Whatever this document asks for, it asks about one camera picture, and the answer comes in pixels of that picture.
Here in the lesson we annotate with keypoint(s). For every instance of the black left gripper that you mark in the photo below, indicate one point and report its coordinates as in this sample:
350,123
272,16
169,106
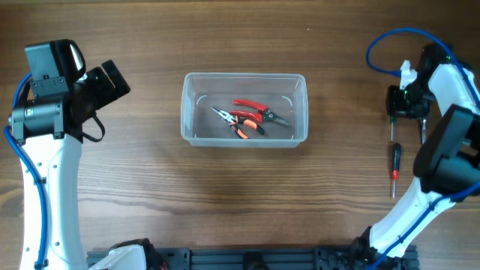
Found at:
108,92

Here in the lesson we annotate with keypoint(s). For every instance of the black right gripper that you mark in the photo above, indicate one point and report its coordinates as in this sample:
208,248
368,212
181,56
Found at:
394,108

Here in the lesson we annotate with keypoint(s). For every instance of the green handled screwdriver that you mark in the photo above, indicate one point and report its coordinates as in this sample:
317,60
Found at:
392,123

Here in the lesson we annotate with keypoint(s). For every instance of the clear plastic container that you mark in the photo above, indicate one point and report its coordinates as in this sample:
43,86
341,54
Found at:
246,110

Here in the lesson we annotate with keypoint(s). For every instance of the orange black needle-nose pliers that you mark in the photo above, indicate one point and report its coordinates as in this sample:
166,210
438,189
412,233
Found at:
235,121

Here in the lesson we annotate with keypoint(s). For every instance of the red handled wire cutters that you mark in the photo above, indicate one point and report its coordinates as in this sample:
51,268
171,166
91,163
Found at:
261,114

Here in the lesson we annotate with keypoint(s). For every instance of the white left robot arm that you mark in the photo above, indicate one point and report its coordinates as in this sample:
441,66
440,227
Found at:
45,129

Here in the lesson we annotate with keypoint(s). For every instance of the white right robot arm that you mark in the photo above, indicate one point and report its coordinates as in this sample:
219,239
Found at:
444,175

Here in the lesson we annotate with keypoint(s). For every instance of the silver wrench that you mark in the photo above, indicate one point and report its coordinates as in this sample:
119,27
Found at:
423,129

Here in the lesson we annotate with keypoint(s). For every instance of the black red screwdriver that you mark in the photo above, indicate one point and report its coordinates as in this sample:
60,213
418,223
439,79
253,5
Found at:
395,167

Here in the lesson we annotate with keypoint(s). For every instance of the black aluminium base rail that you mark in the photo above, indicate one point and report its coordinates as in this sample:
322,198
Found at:
316,258

